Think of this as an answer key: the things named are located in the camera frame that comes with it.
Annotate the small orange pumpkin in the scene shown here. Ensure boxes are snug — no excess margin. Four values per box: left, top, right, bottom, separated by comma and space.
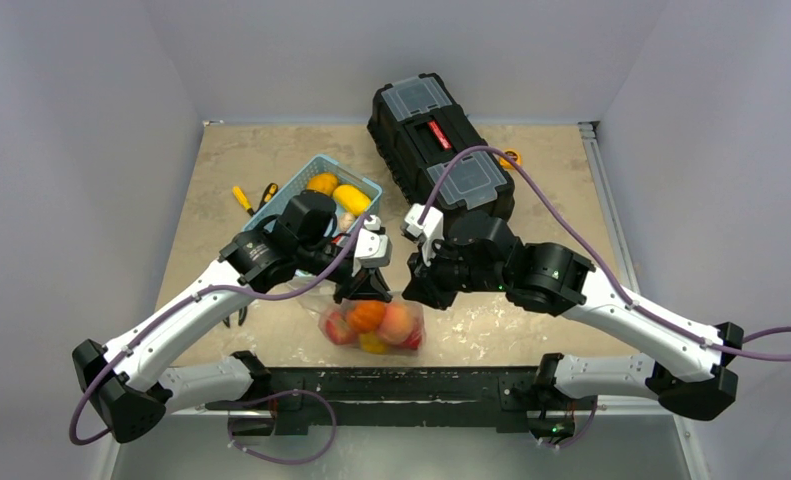
345, 300, 387, 334

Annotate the polka dot zip bag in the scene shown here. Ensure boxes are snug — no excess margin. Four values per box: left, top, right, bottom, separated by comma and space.
298, 286, 427, 355

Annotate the peach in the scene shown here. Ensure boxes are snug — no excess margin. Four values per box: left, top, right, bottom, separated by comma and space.
375, 303, 417, 345

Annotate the yellow bell pepper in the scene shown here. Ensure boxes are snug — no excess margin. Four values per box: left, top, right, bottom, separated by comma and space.
358, 332, 390, 355

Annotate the red apple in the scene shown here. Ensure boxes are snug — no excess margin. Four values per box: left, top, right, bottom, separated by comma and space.
324, 310, 358, 346

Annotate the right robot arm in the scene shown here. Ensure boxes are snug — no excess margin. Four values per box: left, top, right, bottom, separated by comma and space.
401, 204, 743, 421

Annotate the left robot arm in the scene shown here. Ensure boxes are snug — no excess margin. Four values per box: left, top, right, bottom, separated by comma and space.
68, 190, 392, 445

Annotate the garlic bulb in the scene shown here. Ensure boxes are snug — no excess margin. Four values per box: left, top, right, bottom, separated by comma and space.
337, 212, 356, 233

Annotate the yellow squash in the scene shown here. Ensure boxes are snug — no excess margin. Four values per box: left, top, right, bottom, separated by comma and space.
332, 184, 371, 217

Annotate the yellow lemon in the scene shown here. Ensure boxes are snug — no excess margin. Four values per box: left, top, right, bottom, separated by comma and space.
305, 172, 339, 197

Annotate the light blue plastic basket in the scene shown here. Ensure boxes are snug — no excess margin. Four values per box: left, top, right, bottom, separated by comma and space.
242, 154, 383, 245

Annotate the yellow tape measure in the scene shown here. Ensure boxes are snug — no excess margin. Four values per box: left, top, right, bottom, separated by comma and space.
498, 149, 522, 170

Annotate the black plastic toolbox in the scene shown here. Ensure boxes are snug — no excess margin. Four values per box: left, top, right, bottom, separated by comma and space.
367, 73, 515, 226

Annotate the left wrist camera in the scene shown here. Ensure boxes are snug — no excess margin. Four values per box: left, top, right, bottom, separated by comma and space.
352, 213, 392, 273

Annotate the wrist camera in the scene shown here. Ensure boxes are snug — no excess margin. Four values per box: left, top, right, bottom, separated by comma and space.
401, 203, 444, 266
352, 213, 392, 273

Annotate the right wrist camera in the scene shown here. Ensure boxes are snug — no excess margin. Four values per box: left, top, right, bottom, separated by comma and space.
401, 203, 444, 266

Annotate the black yellow handle tool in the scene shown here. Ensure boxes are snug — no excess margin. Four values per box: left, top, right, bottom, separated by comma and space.
257, 183, 279, 211

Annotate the yellow handle screwdriver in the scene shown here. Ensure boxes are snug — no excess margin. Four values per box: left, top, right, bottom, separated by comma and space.
232, 186, 255, 217

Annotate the black base frame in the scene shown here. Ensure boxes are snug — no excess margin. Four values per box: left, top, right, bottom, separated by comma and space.
211, 366, 596, 438

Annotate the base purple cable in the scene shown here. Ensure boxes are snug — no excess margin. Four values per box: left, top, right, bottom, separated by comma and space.
227, 388, 338, 465

